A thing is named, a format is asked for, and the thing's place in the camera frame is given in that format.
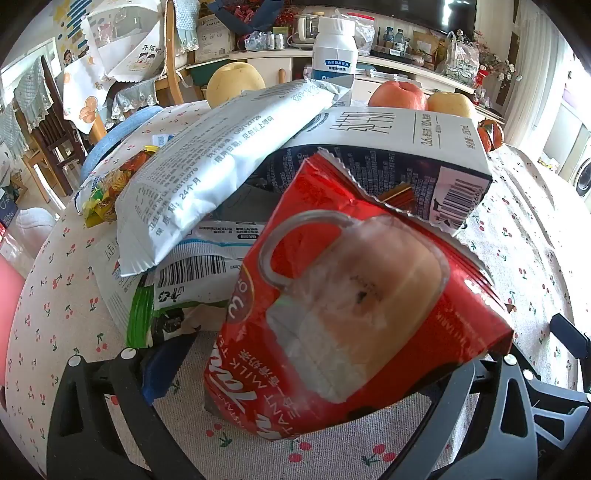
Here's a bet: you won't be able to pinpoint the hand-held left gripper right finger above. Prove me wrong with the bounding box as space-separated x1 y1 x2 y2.
383 351 591 480

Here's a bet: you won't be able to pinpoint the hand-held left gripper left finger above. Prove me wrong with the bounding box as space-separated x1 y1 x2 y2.
46 332 206 480

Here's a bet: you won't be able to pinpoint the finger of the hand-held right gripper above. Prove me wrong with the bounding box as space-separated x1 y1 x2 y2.
549 314 591 366

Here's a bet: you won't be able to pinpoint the green and white packet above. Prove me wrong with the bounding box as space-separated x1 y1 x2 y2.
127 272 218 349

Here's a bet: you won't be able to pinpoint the white blue plastic packet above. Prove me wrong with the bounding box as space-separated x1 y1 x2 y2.
154 220 269 308

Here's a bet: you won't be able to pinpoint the red milk tea packet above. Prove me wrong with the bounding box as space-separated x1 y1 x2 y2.
203 148 515 444

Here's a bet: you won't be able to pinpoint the pink plastic bin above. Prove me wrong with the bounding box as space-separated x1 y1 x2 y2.
0 256 26 324

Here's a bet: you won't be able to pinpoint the yellow snack packet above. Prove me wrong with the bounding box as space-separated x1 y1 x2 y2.
83 145 158 229

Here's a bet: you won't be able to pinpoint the long grey-white wrapper packet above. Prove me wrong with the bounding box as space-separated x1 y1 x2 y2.
115 79 352 278

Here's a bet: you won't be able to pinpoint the white and navy milk carton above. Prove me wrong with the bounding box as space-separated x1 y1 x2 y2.
252 107 495 236

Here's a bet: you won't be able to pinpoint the cherry print tablecloth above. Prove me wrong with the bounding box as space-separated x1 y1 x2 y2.
4 99 587 480

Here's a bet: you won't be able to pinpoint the white washing machine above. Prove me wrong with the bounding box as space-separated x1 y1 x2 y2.
573 154 591 195

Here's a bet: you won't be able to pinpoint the blue chair cushion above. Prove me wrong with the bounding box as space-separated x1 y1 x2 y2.
81 107 162 182

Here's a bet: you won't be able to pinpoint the dark wooden chair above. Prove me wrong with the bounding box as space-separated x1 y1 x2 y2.
14 55 88 195

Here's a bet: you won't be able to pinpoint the small yellow pear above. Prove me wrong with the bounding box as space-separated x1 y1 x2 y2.
427 91 477 120

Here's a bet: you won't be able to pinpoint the green lace cloth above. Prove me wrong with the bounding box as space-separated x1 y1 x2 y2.
113 76 160 123

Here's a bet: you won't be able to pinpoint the orange print tablecloth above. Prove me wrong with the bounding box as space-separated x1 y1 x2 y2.
62 60 109 134

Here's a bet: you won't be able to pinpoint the red apple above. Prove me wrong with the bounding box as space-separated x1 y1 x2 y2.
368 80 429 112

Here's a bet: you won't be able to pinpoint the light wooden chair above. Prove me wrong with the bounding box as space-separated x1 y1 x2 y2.
154 0 208 107

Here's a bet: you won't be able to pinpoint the artificial flowers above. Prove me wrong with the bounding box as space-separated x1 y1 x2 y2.
473 30 518 86

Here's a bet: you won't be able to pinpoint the large yellow pear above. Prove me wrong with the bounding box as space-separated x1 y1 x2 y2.
205 62 266 109

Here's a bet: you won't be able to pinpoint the dark green crate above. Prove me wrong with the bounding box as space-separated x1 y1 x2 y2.
187 62 232 86

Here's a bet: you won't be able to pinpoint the grey lace chair cover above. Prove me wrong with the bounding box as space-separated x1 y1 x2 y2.
14 58 54 130

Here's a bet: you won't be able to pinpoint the clear printed bag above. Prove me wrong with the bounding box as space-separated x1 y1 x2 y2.
438 30 481 86

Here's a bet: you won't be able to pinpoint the brown paper bag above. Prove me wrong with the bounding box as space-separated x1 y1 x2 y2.
411 31 446 70

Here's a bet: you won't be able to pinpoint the white mesh food cover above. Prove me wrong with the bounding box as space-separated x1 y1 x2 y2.
65 2 169 86

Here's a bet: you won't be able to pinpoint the white tv cabinet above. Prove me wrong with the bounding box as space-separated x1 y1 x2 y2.
185 46 504 121

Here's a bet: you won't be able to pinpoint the white cardboard box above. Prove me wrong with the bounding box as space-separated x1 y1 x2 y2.
195 14 236 63

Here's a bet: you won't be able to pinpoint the pale blue lace chair cover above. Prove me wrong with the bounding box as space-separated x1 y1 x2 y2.
172 0 200 54

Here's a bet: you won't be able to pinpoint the pack of small bottles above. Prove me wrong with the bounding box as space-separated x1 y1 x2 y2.
244 31 289 51

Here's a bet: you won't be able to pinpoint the white yogurt drink bottle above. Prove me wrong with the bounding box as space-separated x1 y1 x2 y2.
312 17 357 104

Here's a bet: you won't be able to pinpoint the clear plastic bag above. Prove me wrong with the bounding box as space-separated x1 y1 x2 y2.
330 9 377 54

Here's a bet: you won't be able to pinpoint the black television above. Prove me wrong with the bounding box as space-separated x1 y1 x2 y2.
332 0 476 35

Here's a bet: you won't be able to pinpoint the red flower bouquet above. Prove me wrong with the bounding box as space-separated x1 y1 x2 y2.
208 0 296 35

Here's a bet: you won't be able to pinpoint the glass kettle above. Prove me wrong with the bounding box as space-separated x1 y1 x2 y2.
288 14 321 49

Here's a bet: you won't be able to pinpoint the colourful wall stickers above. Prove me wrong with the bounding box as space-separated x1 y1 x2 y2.
46 0 93 42

